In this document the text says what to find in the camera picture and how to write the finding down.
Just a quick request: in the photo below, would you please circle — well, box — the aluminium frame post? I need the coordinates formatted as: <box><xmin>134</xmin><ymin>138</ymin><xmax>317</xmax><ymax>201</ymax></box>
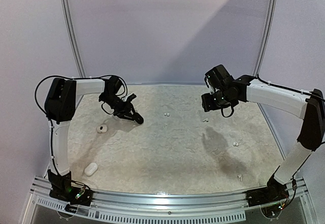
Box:
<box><xmin>61</xmin><ymin>0</ymin><xmax>86</xmax><ymax>77</ymax></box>
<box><xmin>253</xmin><ymin>0</ymin><xmax>277</xmax><ymax>76</ymax></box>

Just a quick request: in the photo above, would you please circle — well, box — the white oval closed case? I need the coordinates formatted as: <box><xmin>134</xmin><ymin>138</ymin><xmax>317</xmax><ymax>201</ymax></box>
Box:
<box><xmin>84</xmin><ymin>162</ymin><xmax>98</xmax><ymax>176</ymax></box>

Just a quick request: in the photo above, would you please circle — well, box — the small white open case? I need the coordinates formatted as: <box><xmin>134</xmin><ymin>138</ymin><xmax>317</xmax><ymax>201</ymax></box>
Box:
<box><xmin>96</xmin><ymin>124</ymin><xmax>108</xmax><ymax>134</ymax></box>

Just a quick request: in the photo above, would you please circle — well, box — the aluminium front rail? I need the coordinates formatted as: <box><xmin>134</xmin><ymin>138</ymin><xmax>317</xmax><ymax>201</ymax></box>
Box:
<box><xmin>30</xmin><ymin>176</ymin><xmax>309</xmax><ymax>212</ymax></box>

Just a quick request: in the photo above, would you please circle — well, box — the white slotted cable duct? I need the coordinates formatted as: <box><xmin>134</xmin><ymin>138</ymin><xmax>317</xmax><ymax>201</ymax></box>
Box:
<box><xmin>30</xmin><ymin>197</ymin><xmax>247</xmax><ymax>223</ymax></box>

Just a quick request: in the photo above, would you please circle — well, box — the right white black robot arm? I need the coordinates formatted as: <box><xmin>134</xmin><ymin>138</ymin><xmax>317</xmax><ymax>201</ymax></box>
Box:
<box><xmin>201</xmin><ymin>65</ymin><xmax>324</xmax><ymax>202</ymax></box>

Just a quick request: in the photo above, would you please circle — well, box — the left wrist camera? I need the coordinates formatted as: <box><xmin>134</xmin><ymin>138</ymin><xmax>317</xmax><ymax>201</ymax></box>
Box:
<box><xmin>122</xmin><ymin>93</ymin><xmax>137</xmax><ymax>103</ymax></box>

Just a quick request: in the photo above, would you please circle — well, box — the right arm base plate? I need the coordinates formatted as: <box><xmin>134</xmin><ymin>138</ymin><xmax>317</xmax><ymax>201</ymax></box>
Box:
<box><xmin>244</xmin><ymin>187</ymin><xmax>289</xmax><ymax>207</ymax></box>

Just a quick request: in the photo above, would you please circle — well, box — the black oval charging case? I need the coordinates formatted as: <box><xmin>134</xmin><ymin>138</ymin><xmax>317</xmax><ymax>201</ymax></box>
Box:
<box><xmin>135</xmin><ymin>114</ymin><xmax>144</xmax><ymax>125</ymax></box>

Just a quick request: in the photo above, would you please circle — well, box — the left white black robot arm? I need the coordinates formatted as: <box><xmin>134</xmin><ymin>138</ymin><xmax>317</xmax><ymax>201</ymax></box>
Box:
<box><xmin>44</xmin><ymin>75</ymin><xmax>144</xmax><ymax>179</ymax></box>

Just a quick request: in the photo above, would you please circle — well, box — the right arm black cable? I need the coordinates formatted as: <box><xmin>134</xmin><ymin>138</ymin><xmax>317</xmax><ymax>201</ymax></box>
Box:
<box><xmin>219</xmin><ymin>74</ymin><xmax>325</xmax><ymax>143</ymax></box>

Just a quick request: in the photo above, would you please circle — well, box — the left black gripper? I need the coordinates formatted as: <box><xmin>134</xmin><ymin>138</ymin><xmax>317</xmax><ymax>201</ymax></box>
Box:
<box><xmin>101</xmin><ymin>93</ymin><xmax>139</xmax><ymax>120</ymax></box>

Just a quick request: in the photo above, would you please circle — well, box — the left aluminium frame post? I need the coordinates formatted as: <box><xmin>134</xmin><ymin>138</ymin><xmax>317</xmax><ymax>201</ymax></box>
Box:
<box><xmin>61</xmin><ymin>0</ymin><xmax>86</xmax><ymax>77</ymax></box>

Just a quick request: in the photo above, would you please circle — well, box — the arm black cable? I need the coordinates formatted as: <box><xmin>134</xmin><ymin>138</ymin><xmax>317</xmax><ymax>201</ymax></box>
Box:
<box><xmin>35</xmin><ymin>75</ymin><xmax>129</xmax><ymax>179</ymax></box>
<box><xmin>219</xmin><ymin>74</ymin><xmax>325</xmax><ymax>143</ymax></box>

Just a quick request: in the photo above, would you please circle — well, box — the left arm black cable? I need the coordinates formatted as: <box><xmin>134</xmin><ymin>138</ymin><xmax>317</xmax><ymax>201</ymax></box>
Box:
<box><xmin>35</xmin><ymin>75</ymin><xmax>129</xmax><ymax>179</ymax></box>

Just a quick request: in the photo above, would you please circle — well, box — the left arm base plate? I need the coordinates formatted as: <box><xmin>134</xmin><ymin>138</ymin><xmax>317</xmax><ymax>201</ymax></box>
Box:
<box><xmin>49</xmin><ymin>185</ymin><xmax>94</xmax><ymax>206</ymax></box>

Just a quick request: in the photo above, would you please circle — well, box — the right aluminium frame post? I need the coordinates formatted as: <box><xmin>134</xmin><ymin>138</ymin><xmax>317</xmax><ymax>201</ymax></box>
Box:
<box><xmin>253</xmin><ymin>0</ymin><xmax>277</xmax><ymax>76</ymax></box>

